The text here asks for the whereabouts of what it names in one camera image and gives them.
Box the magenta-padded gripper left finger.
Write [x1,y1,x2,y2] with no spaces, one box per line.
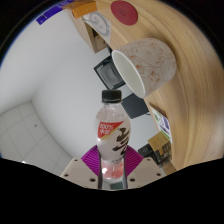
[60,144,103,190]

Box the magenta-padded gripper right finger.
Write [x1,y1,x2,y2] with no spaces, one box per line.
[121,144,167,190]

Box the clear drink bottle black cap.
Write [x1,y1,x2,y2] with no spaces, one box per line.
[94,89,132,183]

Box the white leaflet green purple print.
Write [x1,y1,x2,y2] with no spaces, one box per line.
[150,105,174,144]

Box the grey mesh-back office chair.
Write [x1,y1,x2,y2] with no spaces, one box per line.
[93,54,132,91]

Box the white patterned paper cup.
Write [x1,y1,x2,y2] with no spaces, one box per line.
[111,37,178,99]

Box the wooden side desk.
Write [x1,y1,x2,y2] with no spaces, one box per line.
[66,6,114,54]

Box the flat round red coaster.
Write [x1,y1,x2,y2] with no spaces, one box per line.
[110,0,139,26]

